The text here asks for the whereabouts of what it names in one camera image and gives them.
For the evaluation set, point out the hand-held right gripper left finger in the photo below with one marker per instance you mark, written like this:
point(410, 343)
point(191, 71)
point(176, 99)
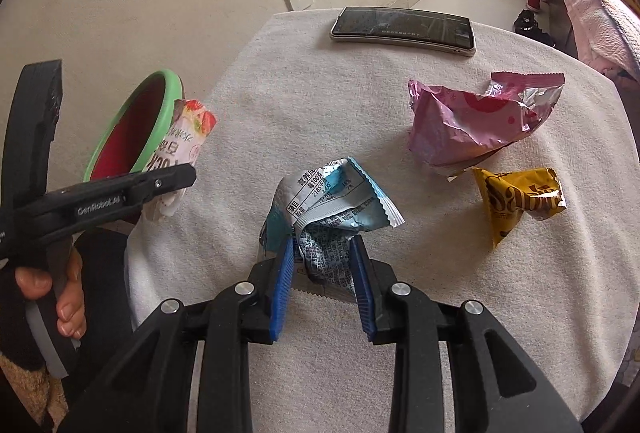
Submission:
point(280, 288)

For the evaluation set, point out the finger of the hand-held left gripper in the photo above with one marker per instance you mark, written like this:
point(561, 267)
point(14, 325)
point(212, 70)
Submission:
point(170, 178)

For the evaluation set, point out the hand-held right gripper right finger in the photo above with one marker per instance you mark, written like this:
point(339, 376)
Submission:
point(362, 288)

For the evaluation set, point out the crushed strawberry print carton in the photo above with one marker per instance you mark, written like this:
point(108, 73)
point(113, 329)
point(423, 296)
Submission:
point(185, 138)

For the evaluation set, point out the green bowl with red inside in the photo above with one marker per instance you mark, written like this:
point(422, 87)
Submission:
point(125, 138)

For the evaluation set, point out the blue and white foil wrapper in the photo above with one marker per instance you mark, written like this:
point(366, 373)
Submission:
point(330, 203)

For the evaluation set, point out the person's left forearm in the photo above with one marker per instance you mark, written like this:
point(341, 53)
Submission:
point(20, 383)

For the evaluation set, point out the person's left hand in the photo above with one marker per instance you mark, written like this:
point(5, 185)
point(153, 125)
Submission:
point(70, 313)

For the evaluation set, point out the white tablecloth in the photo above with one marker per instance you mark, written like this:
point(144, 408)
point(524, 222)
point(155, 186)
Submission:
point(300, 88)

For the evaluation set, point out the yellow and brown candy wrapper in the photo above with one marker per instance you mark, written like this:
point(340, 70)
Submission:
point(515, 198)

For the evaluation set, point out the pink foil snack bag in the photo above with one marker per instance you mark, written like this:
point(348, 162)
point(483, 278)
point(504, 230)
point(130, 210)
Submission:
point(450, 128)

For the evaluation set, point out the smartphone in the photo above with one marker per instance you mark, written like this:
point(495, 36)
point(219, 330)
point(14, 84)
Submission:
point(400, 25)

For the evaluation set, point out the black shoe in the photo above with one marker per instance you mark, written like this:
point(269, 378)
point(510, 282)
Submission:
point(543, 36)
point(525, 21)

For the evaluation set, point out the pink blanket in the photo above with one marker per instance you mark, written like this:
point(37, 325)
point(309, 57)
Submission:
point(595, 23)

